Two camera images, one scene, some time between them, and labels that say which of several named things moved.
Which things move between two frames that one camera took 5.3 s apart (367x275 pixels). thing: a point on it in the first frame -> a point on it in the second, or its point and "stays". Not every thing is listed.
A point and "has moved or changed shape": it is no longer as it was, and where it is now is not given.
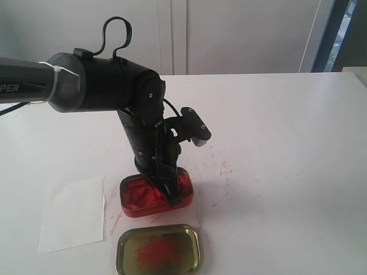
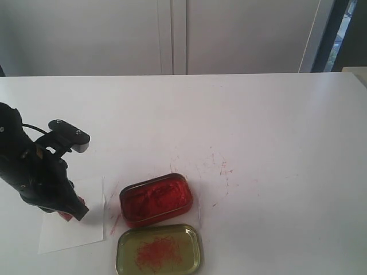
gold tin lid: [164, 250] stays
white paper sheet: [73, 215] stays
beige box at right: [360, 72] stays
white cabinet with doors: [174, 37] stays
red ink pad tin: [139, 197] has moved or changed shape
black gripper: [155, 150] -> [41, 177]
